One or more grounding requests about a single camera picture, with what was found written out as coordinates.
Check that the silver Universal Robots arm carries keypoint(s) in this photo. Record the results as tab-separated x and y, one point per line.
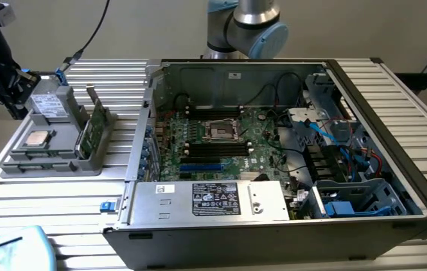
249	19

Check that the black RAM slot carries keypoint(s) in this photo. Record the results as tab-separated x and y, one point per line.
217	144
217	148
215	116
215	111
217	152
217	155

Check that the silver hard disk drive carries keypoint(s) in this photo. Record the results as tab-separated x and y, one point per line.
47	105

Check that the CPU chip with metal lid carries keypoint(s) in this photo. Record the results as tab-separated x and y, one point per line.
39	139

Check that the grey parts rack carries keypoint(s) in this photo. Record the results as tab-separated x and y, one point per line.
63	135

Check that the green graphics card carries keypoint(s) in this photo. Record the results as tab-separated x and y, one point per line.
95	127

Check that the blue case latch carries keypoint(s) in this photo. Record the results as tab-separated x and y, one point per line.
109	206

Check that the black expansion slot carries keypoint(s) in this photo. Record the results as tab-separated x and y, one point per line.
201	160

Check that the blue expansion slot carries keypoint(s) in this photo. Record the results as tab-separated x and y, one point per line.
202	167

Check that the silver power supply unit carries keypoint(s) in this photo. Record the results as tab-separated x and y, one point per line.
175	209

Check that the coin cell battery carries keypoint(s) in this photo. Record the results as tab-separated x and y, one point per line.
262	115

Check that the green Dell motherboard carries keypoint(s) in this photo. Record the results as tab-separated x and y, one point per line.
262	152

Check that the silver chipset heatsink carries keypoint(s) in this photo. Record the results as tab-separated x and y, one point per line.
253	176

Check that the metal disk bay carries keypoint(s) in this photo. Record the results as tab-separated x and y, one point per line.
319	93

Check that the open black PC case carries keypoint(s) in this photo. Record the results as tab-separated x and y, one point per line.
237	245

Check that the blue plastic drive clip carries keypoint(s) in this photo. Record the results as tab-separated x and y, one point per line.
339	208

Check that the grey metal drive cage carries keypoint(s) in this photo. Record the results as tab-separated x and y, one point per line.
371	194

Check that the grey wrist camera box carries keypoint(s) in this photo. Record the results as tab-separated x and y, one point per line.
6	14

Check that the CPU socket with metal frame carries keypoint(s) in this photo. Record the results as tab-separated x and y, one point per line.
217	130

